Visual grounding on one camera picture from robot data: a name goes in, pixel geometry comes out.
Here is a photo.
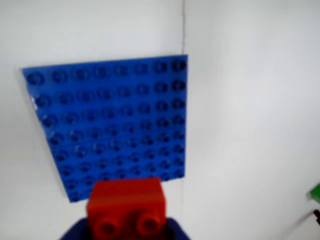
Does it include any blue 8x8 building plate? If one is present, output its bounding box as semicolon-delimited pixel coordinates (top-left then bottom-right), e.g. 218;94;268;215
20;54;189;204

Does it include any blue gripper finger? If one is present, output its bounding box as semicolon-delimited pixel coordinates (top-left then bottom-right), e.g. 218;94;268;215
164;216;192;240
58;217;90;240

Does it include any red 2x2 building block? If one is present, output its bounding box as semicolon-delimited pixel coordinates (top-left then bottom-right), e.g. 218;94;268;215
86;176;168;240

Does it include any green chair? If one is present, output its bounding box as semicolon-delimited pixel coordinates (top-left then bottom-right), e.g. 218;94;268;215
306;183;320;201

